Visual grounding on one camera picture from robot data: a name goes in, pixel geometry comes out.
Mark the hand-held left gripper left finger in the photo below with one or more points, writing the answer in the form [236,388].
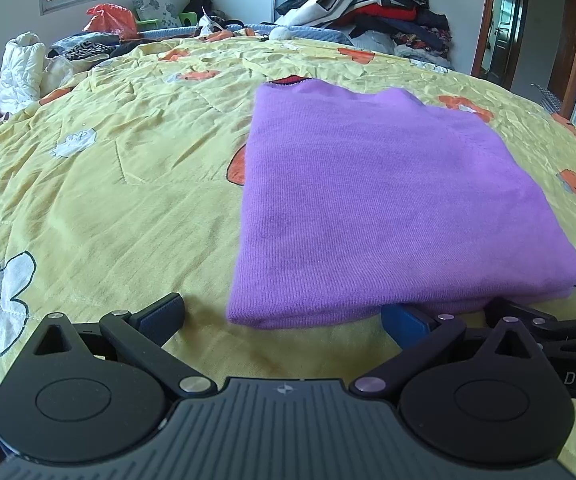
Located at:
[165,317]

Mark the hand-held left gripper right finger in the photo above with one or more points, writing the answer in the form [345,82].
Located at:
[403,327]

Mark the purple knit sweater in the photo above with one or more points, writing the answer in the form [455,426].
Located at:
[368,185]

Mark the pile of clothes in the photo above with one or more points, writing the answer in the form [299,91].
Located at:
[378,5]

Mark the yellow floral bedspread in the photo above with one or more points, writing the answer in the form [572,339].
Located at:
[117,185]

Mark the checked cloth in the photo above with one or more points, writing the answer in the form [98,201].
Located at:
[548,99]

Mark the striped dark cloth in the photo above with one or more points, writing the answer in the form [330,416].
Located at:
[85,47]

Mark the white quilted jacket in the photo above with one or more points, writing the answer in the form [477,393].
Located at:
[20,70]

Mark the orange plastic bag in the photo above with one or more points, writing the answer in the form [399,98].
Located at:
[110,22]

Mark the green plastic stool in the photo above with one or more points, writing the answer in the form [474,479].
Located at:
[187,16]

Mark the white plush ball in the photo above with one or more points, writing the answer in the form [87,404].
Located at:
[280,33]

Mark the blue quilt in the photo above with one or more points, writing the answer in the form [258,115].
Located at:
[313,32]

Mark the black bag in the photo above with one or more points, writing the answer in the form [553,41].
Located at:
[202,7]

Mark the floral pillow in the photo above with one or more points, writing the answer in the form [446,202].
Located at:
[155,5]

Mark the wooden door frame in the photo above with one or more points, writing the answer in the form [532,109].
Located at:
[480,20]

